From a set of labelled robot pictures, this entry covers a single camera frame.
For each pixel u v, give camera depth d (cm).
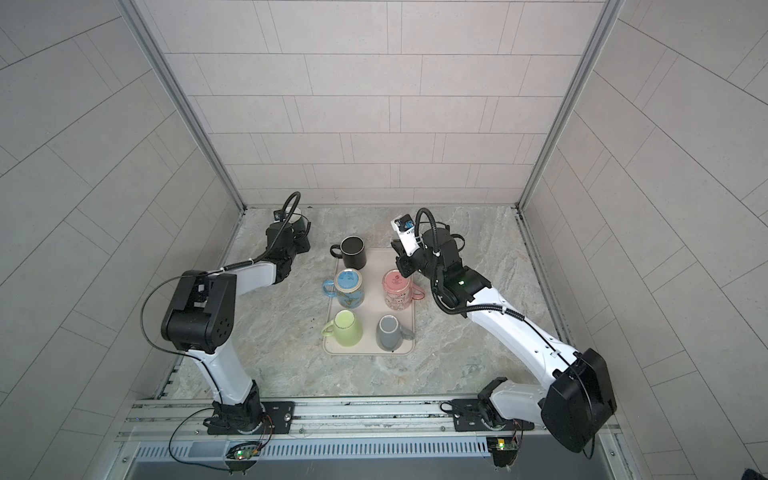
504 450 68
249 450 64
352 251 92
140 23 72
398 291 82
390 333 76
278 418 71
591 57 77
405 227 62
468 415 71
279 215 82
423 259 64
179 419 71
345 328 77
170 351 48
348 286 83
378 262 104
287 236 76
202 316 49
